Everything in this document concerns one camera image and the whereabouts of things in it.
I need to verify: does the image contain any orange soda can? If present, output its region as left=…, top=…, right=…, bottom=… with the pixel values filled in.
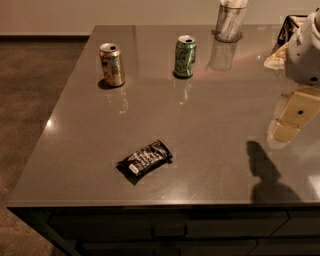
left=99, top=42, right=125, bottom=87

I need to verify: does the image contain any clear cup of utensils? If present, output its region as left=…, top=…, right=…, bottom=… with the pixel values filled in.
left=215, top=0, right=248, bottom=43

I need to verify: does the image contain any black rxbar chocolate wrapper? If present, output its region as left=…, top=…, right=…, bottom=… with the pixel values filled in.
left=117, top=140, right=173, bottom=177

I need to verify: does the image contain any green soda can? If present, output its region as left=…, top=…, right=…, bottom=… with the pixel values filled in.
left=174, top=35, right=196, bottom=78

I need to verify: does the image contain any white packet by basket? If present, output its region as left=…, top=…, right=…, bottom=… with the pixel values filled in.
left=264, top=43, right=288, bottom=70

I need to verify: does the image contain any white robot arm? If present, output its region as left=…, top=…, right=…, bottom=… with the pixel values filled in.
left=285, top=10, right=320, bottom=86

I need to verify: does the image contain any dark cabinet drawer front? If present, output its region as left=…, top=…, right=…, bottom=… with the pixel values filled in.
left=50, top=211, right=288, bottom=242

